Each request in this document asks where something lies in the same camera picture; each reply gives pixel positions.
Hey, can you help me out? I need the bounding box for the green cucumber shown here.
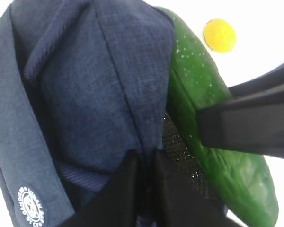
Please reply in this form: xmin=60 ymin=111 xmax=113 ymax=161
xmin=153 ymin=6 xmax=280 ymax=227

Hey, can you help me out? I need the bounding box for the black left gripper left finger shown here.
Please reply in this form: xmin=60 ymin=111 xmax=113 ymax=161
xmin=59 ymin=155 xmax=139 ymax=227

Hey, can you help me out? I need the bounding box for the yellow lemon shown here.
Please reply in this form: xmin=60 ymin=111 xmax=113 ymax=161
xmin=203 ymin=18 xmax=237 ymax=53

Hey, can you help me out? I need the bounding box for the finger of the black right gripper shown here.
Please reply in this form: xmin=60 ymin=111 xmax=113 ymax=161
xmin=197 ymin=84 xmax=284 ymax=159
xmin=229 ymin=63 xmax=284 ymax=97

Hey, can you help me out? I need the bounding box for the navy blue fabric bag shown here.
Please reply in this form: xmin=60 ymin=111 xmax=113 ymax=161
xmin=0 ymin=0 xmax=228 ymax=227

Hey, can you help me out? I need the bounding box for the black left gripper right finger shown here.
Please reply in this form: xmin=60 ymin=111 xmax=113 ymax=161
xmin=155 ymin=151 xmax=192 ymax=227

